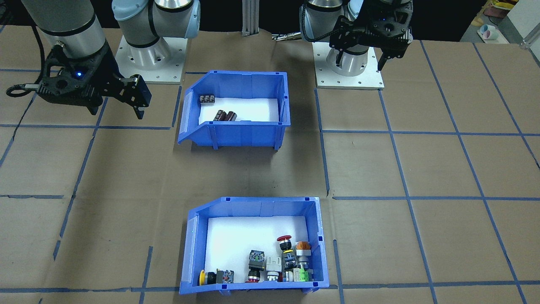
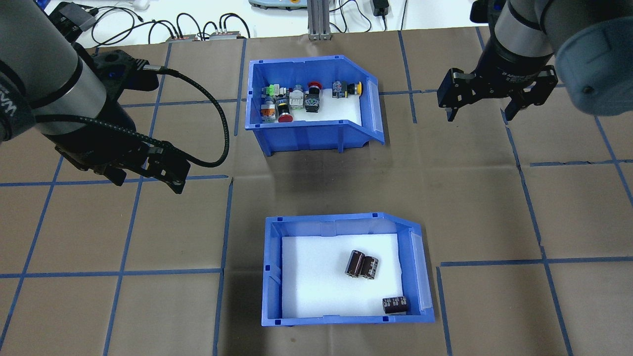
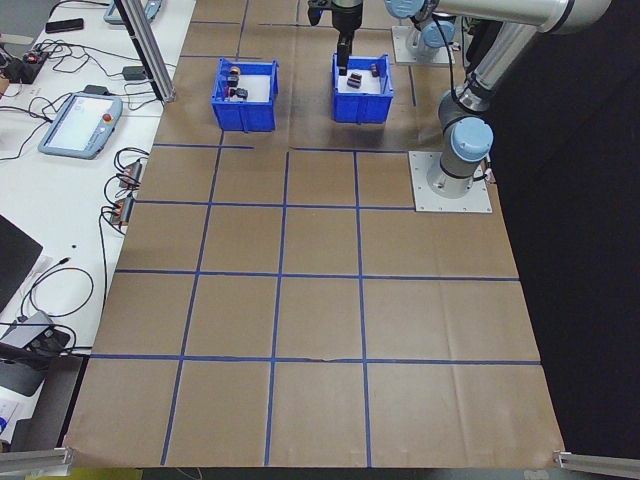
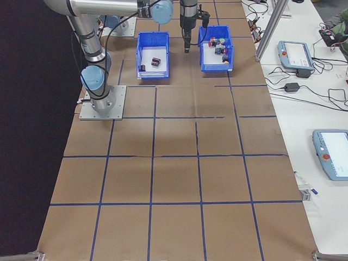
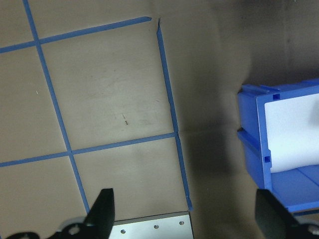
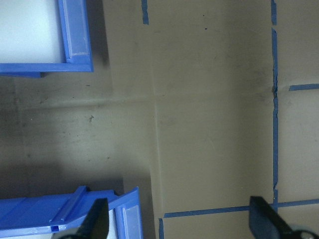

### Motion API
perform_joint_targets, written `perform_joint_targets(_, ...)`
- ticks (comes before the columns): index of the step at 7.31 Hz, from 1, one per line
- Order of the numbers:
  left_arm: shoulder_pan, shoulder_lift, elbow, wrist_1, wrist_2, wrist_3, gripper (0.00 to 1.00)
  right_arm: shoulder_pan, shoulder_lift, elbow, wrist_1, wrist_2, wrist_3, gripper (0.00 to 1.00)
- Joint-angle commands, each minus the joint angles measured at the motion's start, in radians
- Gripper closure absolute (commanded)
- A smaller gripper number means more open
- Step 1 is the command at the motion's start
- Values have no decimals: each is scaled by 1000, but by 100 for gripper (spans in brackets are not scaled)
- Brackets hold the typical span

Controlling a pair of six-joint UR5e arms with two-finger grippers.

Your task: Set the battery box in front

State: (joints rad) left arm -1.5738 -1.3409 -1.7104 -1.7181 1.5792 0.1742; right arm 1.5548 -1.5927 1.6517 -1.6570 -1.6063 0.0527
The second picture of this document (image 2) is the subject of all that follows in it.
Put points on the blue plastic button bin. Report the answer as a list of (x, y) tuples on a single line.
[(306, 136)]

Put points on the blue plastic battery bin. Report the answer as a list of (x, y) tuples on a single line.
[(273, 296)]

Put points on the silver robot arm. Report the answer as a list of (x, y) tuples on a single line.
[(49, 84), (593, 59)]

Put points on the yellow push button black block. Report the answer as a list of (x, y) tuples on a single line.
[(348, 89)]

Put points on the black power adapter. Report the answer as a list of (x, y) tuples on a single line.
[(381, 7)]

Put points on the white foam bin liner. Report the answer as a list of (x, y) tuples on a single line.
[(336, 111), (306, 277)]

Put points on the red mushroom push button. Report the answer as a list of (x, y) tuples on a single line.
[(285, 114)]

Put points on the grey usb hub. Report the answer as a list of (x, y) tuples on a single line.
[(184, 37), (226, 35)]

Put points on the grey docking hub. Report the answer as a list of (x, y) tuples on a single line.
[(74, 17)]

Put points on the white small device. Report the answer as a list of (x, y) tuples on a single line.
[(140, 4)]

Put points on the red stop button black body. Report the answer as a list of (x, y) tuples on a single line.
[(312, 100)]

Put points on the light blue teach pendant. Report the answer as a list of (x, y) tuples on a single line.
[(277, 3)]

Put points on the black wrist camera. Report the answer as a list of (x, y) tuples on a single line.
[(118, 69), (482, 11)]

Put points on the orange silver selector switch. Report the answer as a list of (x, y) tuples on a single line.
[(268, 110)]

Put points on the green push button switch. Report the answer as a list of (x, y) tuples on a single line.
[(270, 91)]

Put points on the white grey switch block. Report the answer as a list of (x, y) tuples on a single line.
[(296, 97)]

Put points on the aluminium profile post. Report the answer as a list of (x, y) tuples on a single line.
[(319, 22)]

